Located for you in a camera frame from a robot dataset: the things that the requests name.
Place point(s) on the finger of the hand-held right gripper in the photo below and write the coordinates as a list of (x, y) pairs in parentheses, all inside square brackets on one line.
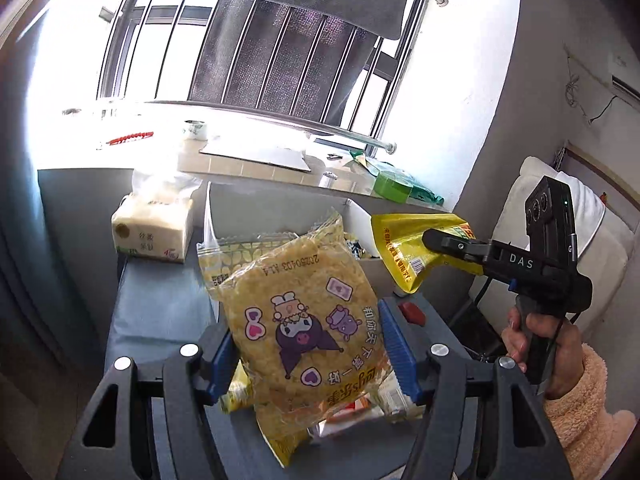
[(452, 246)]

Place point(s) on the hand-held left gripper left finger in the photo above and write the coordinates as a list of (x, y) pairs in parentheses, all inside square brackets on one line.
[(221, 362)]

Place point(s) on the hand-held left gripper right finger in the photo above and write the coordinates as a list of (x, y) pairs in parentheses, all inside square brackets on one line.
[(400, 355)]

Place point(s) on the yellow stand-up snack pouch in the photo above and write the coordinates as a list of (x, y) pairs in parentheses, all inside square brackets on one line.
[(400, 240)]

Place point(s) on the large yellow cartoon snack bag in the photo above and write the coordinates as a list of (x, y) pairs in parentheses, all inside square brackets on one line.
[(300, 285)]

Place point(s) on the person's right forearm fluffy sleeve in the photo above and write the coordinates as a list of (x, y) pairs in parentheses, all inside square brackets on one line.
[(590, 425)]

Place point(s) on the person's right hand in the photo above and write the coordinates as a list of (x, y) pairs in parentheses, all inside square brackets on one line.
[(567, 360)]

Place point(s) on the small yellow snack packet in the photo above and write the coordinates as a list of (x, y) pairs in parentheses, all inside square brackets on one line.
[(235, 395)]

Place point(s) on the small red item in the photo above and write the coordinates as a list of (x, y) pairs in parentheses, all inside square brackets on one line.
[(412, 311)]

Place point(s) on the small white snack packet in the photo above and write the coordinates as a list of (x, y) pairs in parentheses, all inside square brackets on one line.
[(395, 402)]

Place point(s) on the green snack packet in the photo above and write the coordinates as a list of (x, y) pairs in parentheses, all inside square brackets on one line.
[(427, 194)]

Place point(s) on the white pillow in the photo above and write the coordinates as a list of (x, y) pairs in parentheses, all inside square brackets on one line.
[(605, 240)]

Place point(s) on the red and white snack packet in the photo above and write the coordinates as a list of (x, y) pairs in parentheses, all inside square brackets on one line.
[(350, 417)]

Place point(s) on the green round container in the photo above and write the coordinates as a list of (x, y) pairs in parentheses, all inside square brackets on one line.
[(394, 186)]

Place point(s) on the white storage box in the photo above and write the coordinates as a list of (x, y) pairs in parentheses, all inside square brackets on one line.
[(360, 220)]

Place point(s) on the tissue pack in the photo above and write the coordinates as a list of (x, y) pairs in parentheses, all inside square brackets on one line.
[(152, 230)]

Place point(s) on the white air conditioner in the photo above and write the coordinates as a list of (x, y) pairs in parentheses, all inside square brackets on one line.
[(625, 72)]

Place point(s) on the flat cardboard sheet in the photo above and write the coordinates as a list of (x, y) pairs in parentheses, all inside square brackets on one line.
[(255, 155)]

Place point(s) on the white tape roll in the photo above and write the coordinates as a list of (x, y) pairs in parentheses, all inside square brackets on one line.
[(195, 129)]

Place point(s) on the dark mesh hanging cloth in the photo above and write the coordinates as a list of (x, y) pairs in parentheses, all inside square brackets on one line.
[(280, 65)]

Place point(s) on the window security bars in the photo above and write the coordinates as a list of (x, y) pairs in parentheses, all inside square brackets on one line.
[(165, 15)]

